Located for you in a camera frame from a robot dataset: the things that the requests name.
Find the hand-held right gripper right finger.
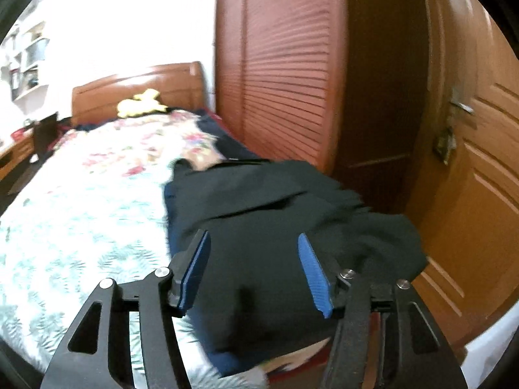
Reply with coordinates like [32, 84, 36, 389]
[298, 234, 463, 389]

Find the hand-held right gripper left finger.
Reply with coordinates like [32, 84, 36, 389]
[41, 229, 211, 389]

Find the black button coat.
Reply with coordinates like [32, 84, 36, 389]
[162, 158, 428, 367]

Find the navy folded garment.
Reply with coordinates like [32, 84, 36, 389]
[166, 194, 268, 377]

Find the bed with leaf-print cover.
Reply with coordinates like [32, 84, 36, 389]
[0, 162, 268, 389]

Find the navy bed sheet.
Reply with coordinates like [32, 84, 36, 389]
[197, 109, 264, 163]

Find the floral blanket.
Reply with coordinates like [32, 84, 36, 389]
[41, 111, 225, 179]

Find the yellow plush toy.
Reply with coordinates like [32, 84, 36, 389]
[117, 88, 169, 119]

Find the wooden door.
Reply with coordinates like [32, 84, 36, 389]
[405, 0, 519, 349]

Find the wooden bed headboard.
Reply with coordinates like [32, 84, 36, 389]
[71, 62, 207, 127]

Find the metal door lock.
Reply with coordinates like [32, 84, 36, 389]
[433, 127, 458, 165]

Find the dark chair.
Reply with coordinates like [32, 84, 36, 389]
[32, 112, 61, 157]

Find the wooden louvred wardrobe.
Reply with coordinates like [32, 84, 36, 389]
[213, 0, 430, 215]

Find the wooden desk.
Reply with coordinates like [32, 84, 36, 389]
[0, 127, 37, 187]

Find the metal door handle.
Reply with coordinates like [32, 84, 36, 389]
[448, 87, 475, 115]

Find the white wall shelf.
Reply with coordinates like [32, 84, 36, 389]
[6, 20, 51, 102]

